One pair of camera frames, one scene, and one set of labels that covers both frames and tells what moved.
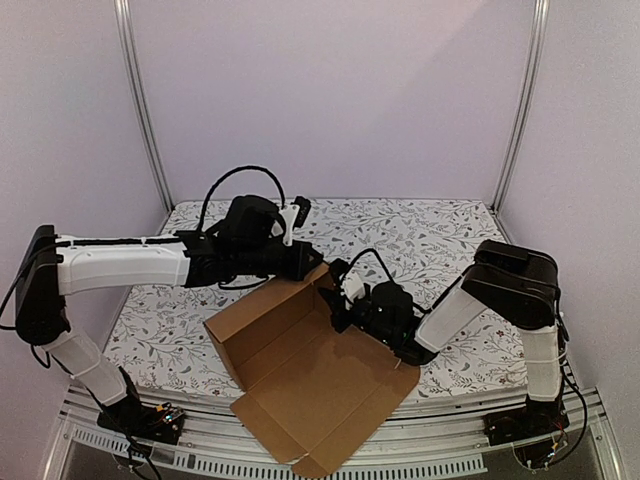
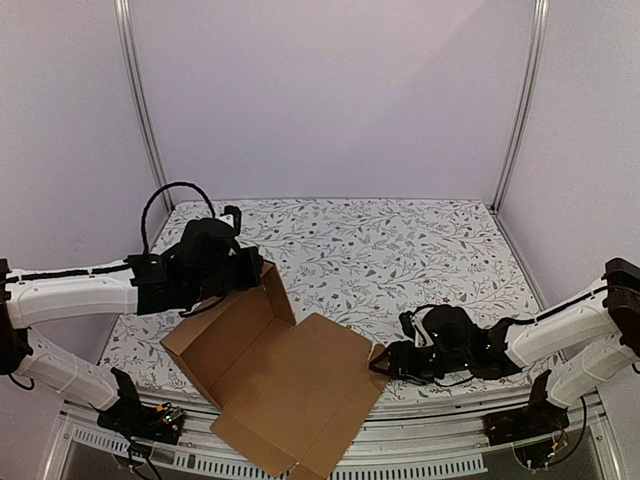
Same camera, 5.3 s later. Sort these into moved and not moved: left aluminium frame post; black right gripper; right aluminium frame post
Moved: black right gripper
Not moved: right aluminium frame post; left aluminium frame post
